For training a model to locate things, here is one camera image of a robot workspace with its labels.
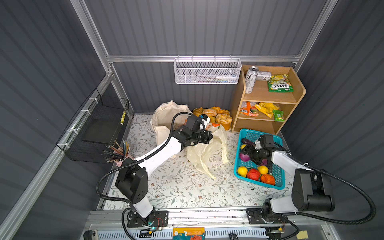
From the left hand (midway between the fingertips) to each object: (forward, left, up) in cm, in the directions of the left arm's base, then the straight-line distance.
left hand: (214, 136), depth 81 cm
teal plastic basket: (-11, -20, -18) cm, 29 cm away
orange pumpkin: (-20, -29, -15) cm, 38 cm away
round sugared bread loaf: (+22, -12, -12) cm, 28 cm away
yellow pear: (+1, -20, -14) cm, 24 cm away
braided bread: (+37, +6, -17) cm, 41 cm away
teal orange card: (-41, +16, -21) cm, 48 cm away
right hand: (-4, -22, -16) cm, 28 cm away
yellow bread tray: (+20, -14, -16) cm, 30 cm away
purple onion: (-6, -20, -16) cm, 26 cm away
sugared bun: (+32, -3, -13) cm, 35 cm away
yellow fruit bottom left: (-14, -16, -16) cm, 27 cm away
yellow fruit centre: (-14, -28, -15) cm, 35 cm away
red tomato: (-17, -21, -14) cm, 30 cm away
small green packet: (+15, -44, -2) cm, 46 cm away
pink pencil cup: (-1, +55, -14) cm, 57 cm away
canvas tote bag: (+21, +31, -6) cm, 38 cm away
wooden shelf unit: (+18, -32, +11) cm, 38 cm away
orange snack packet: (+22, -26, -1) cm, 34 cm away
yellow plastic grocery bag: (-6, +9, -8) cm, 13 cm away
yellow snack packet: (+21, -38, -1) cm, 43 cm away
